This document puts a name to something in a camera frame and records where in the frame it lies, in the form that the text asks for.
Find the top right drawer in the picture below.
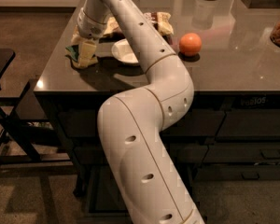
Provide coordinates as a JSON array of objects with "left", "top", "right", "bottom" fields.
[{"left": 217, "top": 109, "right": 280, "bottom": 141}]

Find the middle right drawer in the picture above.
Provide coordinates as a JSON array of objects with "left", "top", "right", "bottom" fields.
[{"left": 203, "top": 143, "right": 280, "bottom": 163}]

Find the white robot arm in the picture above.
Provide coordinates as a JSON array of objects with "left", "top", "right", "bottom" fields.
[{"left": 77, "top": 0, "right": 204, "bottom": 224}]

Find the dark wooden chair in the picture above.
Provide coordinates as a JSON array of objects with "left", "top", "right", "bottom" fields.
[{"left": 0, "top": 49, "right": 70, "bottom": 165}]

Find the orange fruit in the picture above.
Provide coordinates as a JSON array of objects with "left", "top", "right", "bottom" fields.
[{"left": 179, "top": 33, "right": 202, "bottom": 57}]

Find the brown chip bag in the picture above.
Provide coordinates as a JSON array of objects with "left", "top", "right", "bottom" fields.
[{"left": 104, "top": 12, "right": 174, "bottom": 38}]

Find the open bottom left drawer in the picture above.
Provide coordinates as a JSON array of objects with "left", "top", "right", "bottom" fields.
[{"left": 77, "top": 163, "right": 207, "bottom": 224}]

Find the middle left drawer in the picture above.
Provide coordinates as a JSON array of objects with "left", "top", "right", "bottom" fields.
[{"left": 74, "top": 143, "right": 208, "bottom": 165}]

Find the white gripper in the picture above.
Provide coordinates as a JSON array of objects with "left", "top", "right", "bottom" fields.
[{"left": 71, "top": 8, "right": 105, "bottom": 68}]

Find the bottom right drawer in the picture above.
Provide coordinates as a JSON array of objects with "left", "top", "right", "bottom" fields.
[{"left": 194, "top": 165, "right": 280, "bottom": 181}]

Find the top left drawer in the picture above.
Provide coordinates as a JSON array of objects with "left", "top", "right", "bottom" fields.
[{"left": 58, "top": 109, "right": 225, "bottom": 138}]

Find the green and yellow sponge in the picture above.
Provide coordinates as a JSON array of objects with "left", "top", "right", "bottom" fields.
[{"left": 65, "top": 45, "right": 86, "bottom": 69}]

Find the white paper bowl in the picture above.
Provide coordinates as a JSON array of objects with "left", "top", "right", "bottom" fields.
[{"left": 111, "top": 39, "right": 138, "bottom": 66}]

